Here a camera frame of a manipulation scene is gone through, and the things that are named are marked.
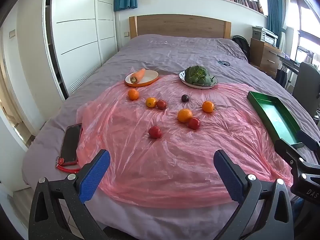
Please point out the dark purple plum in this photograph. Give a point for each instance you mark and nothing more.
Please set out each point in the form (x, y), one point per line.
(185, 98)

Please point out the wooden headboard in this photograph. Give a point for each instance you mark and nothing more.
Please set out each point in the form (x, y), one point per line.
(180, 25)

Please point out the wall light switch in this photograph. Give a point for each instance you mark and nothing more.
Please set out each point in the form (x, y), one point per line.
(12, 34)

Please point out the grey chair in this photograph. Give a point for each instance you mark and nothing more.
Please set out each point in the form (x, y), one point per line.
(306, 82)

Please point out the small yellow orange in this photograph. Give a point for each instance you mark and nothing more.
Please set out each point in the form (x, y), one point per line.
(151, 102)

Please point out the white wardrobe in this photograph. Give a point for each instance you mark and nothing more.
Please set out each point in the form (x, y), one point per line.
(80, 30)

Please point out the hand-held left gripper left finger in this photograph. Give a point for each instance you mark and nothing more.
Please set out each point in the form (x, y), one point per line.
(96, 175)

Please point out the phone in red case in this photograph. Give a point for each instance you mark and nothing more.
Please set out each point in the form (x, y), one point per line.
(71, 143)

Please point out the orange rimmed plate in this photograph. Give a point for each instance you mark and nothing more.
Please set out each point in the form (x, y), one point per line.
(150, 76)

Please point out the desk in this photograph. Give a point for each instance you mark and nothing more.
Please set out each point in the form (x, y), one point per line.
(290, 63)

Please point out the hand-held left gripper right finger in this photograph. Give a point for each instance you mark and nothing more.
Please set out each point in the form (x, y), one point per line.
(228, 177)

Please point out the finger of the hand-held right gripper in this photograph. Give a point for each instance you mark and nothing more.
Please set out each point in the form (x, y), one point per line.
(287, 151)
(309, 140)

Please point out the green metal tray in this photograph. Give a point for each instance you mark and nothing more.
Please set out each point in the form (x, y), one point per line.
(277, 116)

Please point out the pink plastic sheet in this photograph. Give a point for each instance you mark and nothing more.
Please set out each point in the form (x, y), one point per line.
(162, 160)

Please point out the wooden drawer cabinet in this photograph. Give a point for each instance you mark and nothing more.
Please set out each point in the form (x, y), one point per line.
(265, 55)

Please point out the dark blue shopping bag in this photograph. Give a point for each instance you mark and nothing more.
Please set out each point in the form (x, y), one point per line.
(281, 77)

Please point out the white plate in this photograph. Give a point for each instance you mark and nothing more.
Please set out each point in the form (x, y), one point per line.
(183, 78)

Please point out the small red apple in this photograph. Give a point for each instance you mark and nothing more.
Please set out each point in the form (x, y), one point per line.
(155, 132)
(194, 123)
(161, 104)

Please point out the carrot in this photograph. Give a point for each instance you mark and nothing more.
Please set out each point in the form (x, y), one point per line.
(138, 76)

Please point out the green leafy vegetable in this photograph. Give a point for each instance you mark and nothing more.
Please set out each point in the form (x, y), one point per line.
(198, 76)

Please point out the black backpack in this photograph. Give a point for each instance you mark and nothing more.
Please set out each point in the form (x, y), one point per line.
(241, 46)

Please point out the white printer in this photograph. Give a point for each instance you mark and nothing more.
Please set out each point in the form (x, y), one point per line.
(265, 36)

